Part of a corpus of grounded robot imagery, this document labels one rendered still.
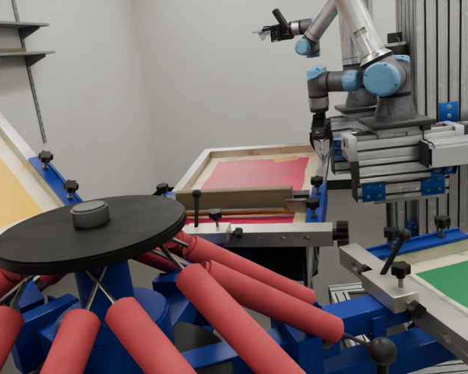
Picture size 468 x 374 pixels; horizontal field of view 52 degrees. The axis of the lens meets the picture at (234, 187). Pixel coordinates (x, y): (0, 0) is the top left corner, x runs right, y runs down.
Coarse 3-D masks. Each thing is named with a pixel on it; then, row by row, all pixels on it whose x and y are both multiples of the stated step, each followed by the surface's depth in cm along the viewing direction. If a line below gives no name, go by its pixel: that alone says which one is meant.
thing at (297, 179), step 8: (264, 160) 209; (272, 160) 207; (288, 160) 204; (296, 160) 203; (304, 160) 202; (264, 168) 200; (272, 168) 199; (280, 168) 197; (296, 168) 195; (304, 168) 194; (296, 176) 188; (304, 176) 187; (296, 184) 181; (240, 216) 164; (248, 216) 163; (256, 216) 162; (264, 216) 161; (272, 216) 161; (280, 216) 160; (288, 216) 159
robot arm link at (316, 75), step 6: (312, 66) 178; (318, 66) 177; (324, 66) 175; (312, 72) 174; (318, 72) 174; (324, 72) 174; (312, 78) 175; (318, 78) 174; (324, 78) 173; (312, 84) 176; (318, 84) 175; (324, 84) 174; (312, 90) 177; (318, 90) 176; (324, 90) 176; (312, 96) 178; (318, 96) 177; (324, 96) 178
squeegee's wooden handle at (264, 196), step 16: (176, 192) 165; (208, 192) 162; (224, 192) 160; (240, 192) 159; (256, 192) 157; (272, 192) 156; (288, 192) 154; (192, 208) 166; (208, 208) 164; (224, 208) 163
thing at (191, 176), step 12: (288, 144) 213; (300, 144) 210; (204, 156) 215; (216, 156) 220; (228, 156) 219; (240, 156) 218; (192, 168) 203; (324, 168) 182; (180, 180) 193; (192, 180) 197; (324, 180) 172
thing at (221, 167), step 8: (240, 160) 213; (248, 160) 212; (256, 160) 210; (216, 168) 209; (224, 168) 207; (232, 168) 206; (240, 168) 204; (248, 168) 203; (256, 168) 201; (216, 176) 201; (208, 184) 194; (200, 216) 169; (208, 216) 168; (224, 216) 166; (232, 216) 165
